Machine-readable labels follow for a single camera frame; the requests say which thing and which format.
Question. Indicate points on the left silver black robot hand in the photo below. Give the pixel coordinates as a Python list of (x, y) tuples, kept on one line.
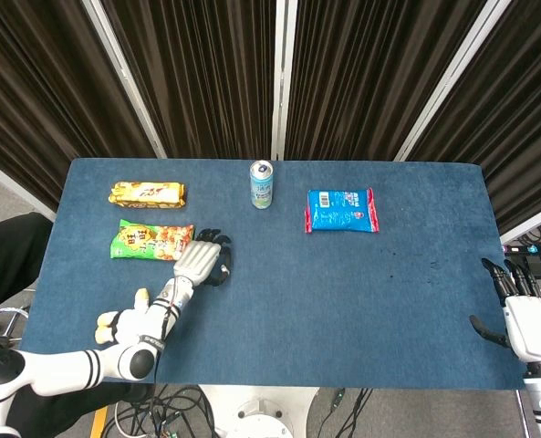
[(199, 260)]

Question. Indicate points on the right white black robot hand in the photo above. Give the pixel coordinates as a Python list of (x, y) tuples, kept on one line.
[(532, 324)]

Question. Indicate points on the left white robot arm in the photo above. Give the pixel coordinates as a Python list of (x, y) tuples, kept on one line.
[(69, 369)]

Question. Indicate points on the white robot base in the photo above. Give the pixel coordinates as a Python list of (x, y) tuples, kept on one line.
[(261, 413)]

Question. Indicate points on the green snack bag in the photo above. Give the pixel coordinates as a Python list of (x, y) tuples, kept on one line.
[(138, 239)]

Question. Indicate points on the power strip with plugs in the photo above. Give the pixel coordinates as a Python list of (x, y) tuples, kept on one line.
[(532, 249)]

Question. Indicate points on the yellow gold biscuit pack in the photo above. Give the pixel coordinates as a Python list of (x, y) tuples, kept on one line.
[(148, 195)]

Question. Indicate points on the light blue drink can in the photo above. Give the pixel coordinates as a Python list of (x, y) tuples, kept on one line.
[(262, 187)]

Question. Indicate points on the blue fabric table cover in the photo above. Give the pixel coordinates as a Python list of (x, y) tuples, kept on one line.
[(320, 296)]

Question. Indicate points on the blue red snack bag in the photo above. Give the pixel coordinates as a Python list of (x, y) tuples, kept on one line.
[(340, 212)]

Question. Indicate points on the dark pleated curtain panel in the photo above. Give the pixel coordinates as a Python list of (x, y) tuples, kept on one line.
[(37, 100), (206, 77), (516, 137), (366, 77)]

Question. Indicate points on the person in black clothing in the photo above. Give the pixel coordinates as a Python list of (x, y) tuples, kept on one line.
[(5, 274)]

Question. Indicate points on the white partition post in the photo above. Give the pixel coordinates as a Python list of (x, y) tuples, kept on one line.
[(281, 91), (128, 91), (452, 86)]

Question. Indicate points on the chrome stool frame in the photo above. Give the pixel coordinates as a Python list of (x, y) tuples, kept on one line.
[(12, 319)]

